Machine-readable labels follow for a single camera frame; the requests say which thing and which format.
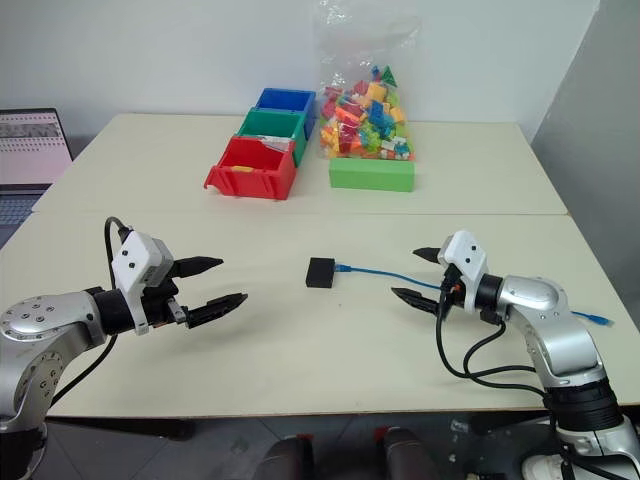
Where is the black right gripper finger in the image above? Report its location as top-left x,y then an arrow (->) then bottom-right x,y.
411,245 -> 444,265
390,286 -> 444,316

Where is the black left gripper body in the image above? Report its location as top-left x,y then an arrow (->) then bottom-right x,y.
141,276 -> 195,332

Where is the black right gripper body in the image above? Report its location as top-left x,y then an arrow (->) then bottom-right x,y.
437,265 -> 467,317

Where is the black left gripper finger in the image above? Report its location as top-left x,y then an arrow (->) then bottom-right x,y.
171,255 -> 225,282
187,292 -> 250,331

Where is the small black box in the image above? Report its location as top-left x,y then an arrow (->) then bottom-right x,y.
304,256 -> 338,290

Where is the green rectangular block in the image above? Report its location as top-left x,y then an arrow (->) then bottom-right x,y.
328,155 -> 418,194

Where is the red plastic storage bin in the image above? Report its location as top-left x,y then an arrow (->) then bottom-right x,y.
203,135 -> 300,202

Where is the clear crumpled plastic wrapper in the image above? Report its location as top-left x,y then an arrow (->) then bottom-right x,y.
254,133 -> 297,154

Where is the clear bag of toy bricks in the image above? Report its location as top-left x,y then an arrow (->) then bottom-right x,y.
311,0 -> 422,164

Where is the dark rounded shape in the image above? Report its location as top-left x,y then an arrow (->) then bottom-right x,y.
379,426 -> 442,480
261,433 -> 317,480

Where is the green plastic storage bin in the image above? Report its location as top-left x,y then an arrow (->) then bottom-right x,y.
235,107 -> 309,169

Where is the blue plastic storage bin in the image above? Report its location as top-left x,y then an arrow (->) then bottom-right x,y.
254,87 -> 318,132

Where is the white shoe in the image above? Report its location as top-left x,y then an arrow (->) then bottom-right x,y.
521,451 -> 572,480

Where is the open laptop computer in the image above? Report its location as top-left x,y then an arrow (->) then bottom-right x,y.
0,107 -> 76,251

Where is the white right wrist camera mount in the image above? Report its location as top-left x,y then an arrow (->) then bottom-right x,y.
437,229 -> 489,314

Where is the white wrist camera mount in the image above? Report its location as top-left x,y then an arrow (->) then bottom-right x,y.
437,229 -> 489,314
110,230 -> 176,337

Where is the blue cable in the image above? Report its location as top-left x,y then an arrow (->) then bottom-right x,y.
333,260 -> 616,329

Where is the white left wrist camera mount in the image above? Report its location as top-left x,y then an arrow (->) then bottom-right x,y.
110,230 -> 176,337

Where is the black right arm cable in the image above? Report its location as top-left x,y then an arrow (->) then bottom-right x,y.
434,294 -> 557,401

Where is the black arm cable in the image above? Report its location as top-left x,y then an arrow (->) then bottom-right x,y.
434,294 -> 557,401
49,216 -> 135,407

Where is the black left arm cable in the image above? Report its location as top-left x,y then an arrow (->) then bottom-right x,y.
49,216 -> 135,407

